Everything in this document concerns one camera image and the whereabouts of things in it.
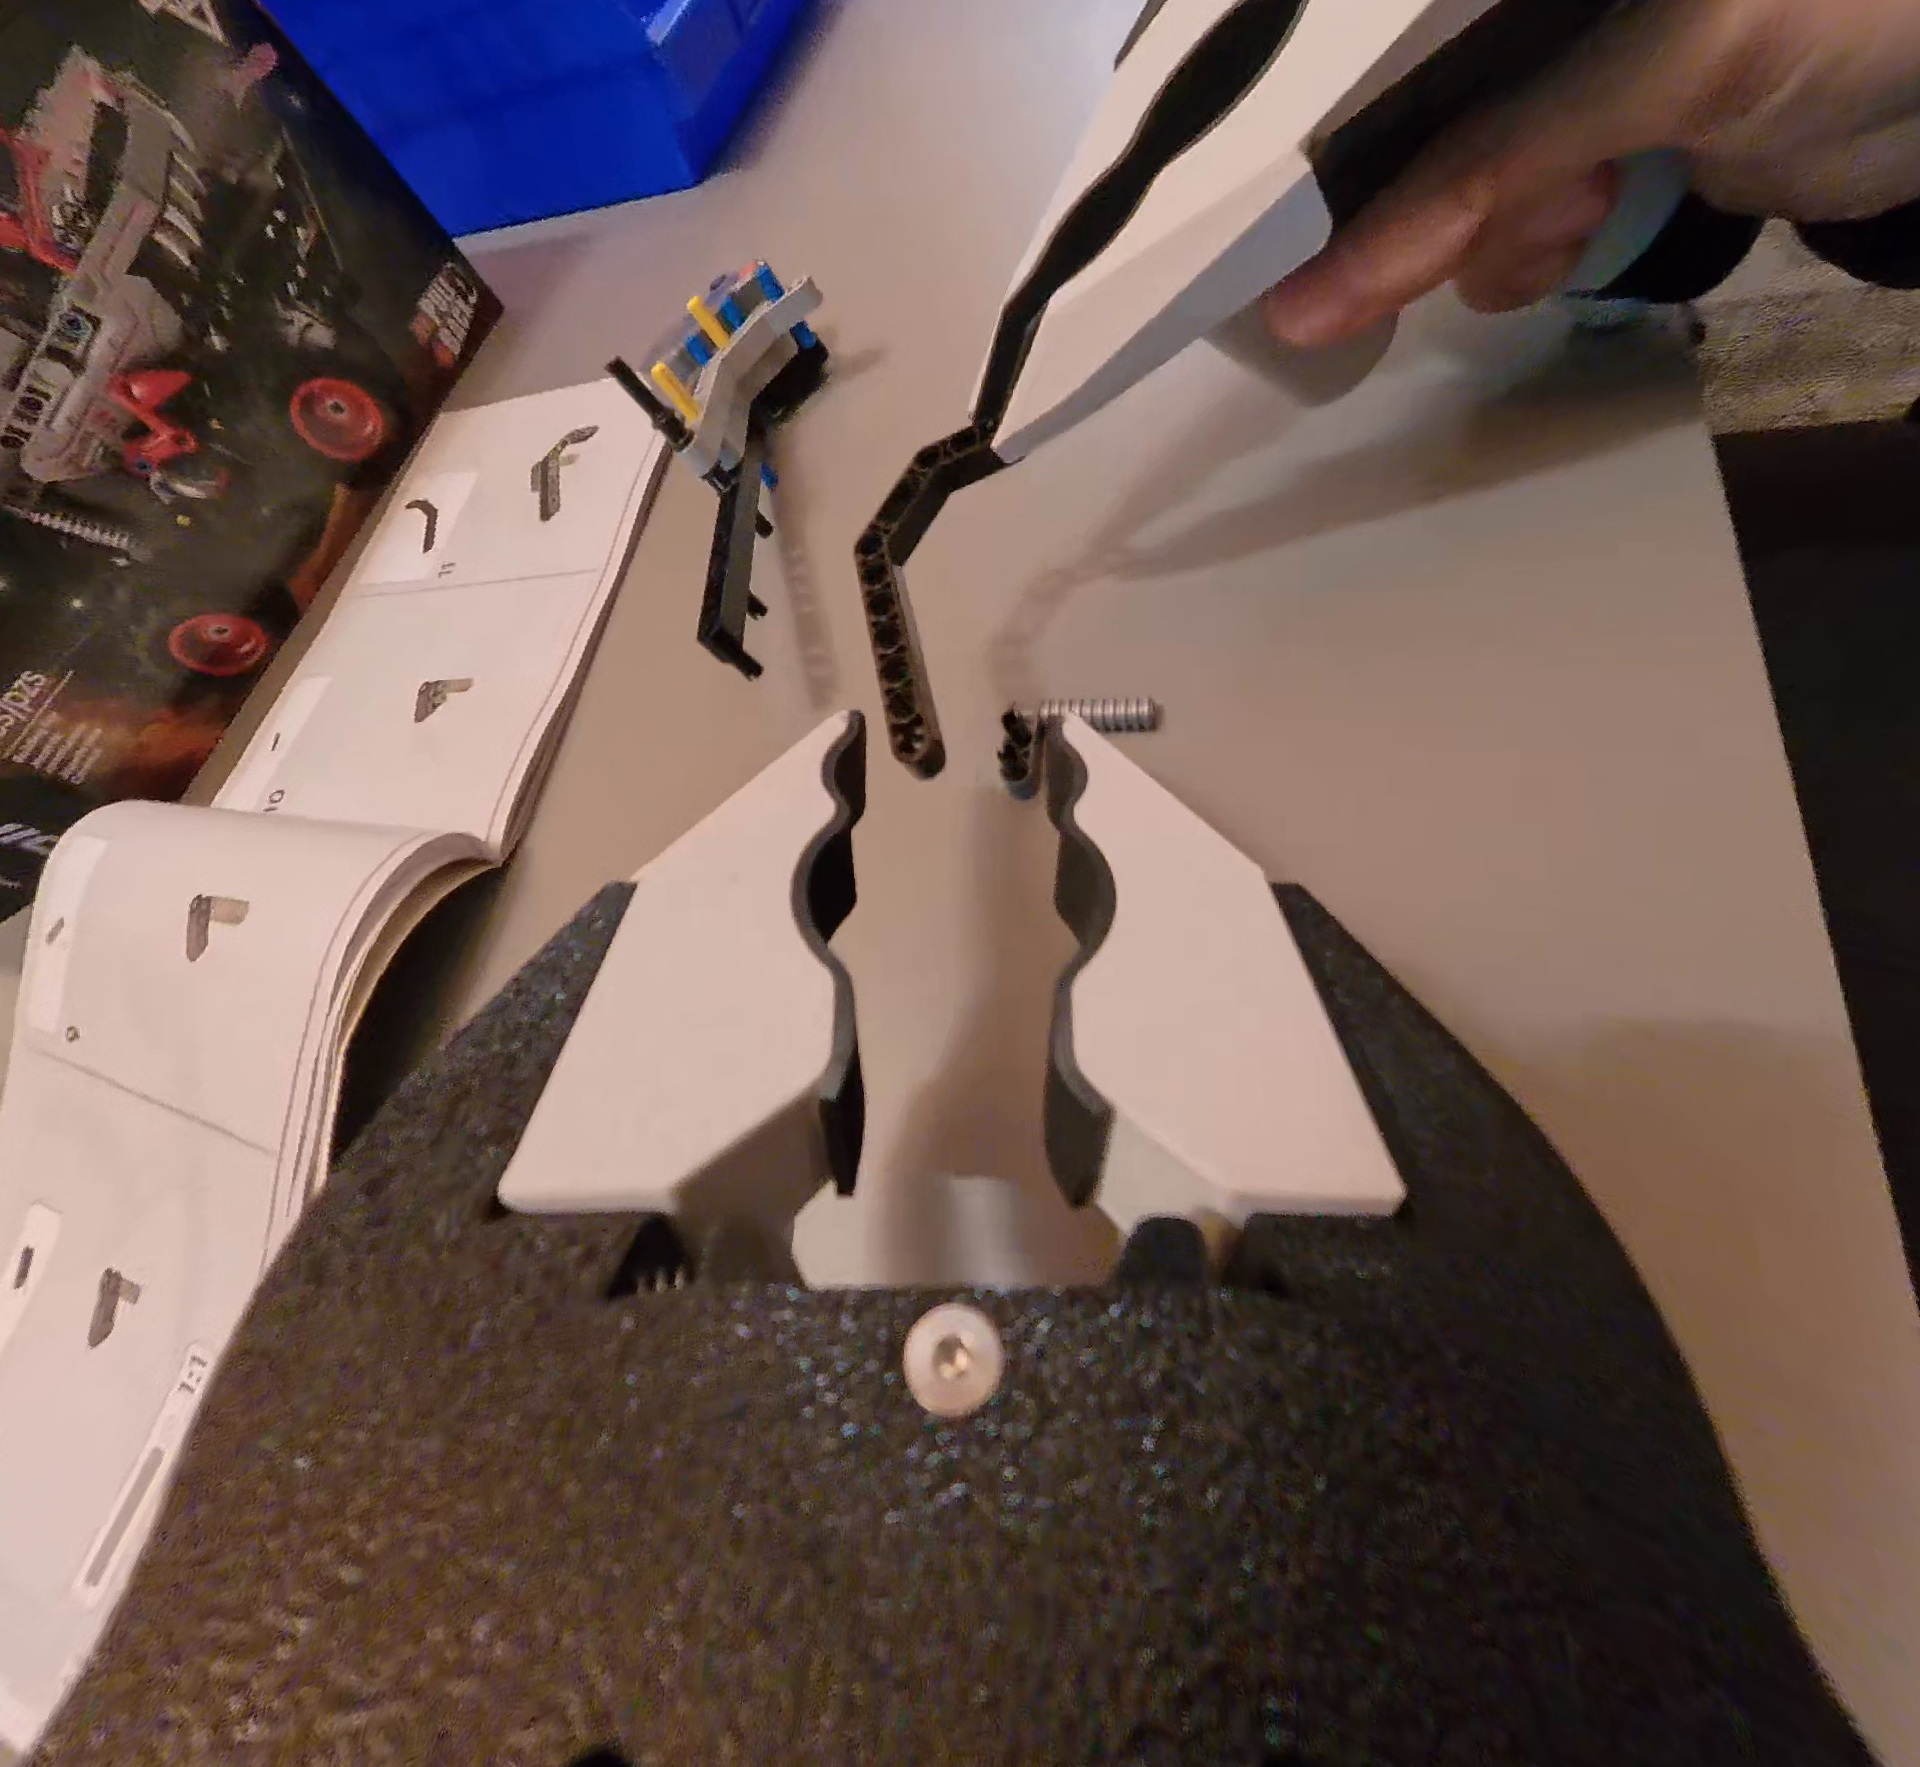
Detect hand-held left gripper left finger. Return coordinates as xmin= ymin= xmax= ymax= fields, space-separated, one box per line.
xmin=494 ymin=712 xmax=869 ymax=1260

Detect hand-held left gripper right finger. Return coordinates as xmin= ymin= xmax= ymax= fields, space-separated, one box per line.
xmin=1041 ymin=716 xmax=1408 ymax=1266

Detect blue plastic bin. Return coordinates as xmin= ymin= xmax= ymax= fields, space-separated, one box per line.
xmin=217 ymin=0 xmax=827 ymax=239

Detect grey blue toy brick assembly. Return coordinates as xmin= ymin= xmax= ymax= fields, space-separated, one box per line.
xmin=608 ymin=259 xmax=836 ymax=680

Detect person's right hand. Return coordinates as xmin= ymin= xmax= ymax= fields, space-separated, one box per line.
xmin=1259 ymin=0 xmax=1920 ymax=352

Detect person's black trousers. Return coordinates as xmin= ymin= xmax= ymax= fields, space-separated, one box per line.
xmin=1711 ymin=425 xmax=1920 ymax=1310

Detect grey desk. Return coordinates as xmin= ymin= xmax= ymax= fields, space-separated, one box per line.
xmin=181 ymin=0 xmax=1920 ymax=1767

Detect black angled toy beam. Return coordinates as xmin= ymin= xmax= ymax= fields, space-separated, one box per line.
xmin=849 ymin=421 xmax=1005 ymax=782

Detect black toy set box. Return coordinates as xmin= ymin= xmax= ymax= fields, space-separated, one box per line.
xmin=0 ymin=0 xmax=506 ymax=921

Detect open white instruction booklet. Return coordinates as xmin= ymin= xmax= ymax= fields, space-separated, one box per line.
xmin=0 ymin=372 xmax=677 ymax=1753

